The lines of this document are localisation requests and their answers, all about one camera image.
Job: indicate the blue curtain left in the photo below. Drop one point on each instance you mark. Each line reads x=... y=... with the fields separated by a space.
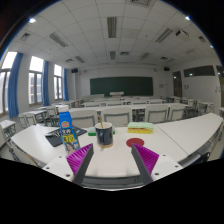
x=12 y=86

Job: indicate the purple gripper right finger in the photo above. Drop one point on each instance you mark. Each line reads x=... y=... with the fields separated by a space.
x=145 y=160

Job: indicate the blue curtain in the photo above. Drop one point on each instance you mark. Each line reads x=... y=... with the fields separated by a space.
x=45 y=91
x=12 y=86

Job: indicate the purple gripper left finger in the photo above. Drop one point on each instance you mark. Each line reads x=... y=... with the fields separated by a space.
x=79 y=162

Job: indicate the white chair back right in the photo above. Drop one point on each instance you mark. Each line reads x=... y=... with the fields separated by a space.
x=156 y=113

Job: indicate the blue curtain middle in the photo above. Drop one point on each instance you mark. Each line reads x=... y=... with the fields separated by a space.
x=45 y=91

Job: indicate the white chair back left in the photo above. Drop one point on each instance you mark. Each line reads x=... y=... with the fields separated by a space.
x=84 y=118

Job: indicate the wooden stick in mug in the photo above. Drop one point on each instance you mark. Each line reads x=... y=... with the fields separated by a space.
x=100 y=121

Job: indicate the blue drink bottle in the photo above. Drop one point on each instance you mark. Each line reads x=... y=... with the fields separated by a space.
x=68 y=134

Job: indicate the dark blue mug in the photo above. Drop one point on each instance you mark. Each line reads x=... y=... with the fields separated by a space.
x=104 y=134

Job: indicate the white chair far right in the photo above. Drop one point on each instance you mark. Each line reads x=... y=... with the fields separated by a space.
x=176 y=112

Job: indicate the green chalkboard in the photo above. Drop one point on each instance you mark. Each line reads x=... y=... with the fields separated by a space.
x=130 y=86

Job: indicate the red round coaster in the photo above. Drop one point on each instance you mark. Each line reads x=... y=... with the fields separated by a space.
x=132 y=141

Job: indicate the yellow green sponge stack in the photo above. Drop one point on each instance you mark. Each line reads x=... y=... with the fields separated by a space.
x=140 y=127

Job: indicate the white chair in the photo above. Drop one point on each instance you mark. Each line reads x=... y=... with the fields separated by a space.
x=118 y=116
x=176 y=112
x=156 y=113
x=84 y=118

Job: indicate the white chair back centre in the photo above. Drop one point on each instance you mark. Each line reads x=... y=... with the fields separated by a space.
x=118 y=116

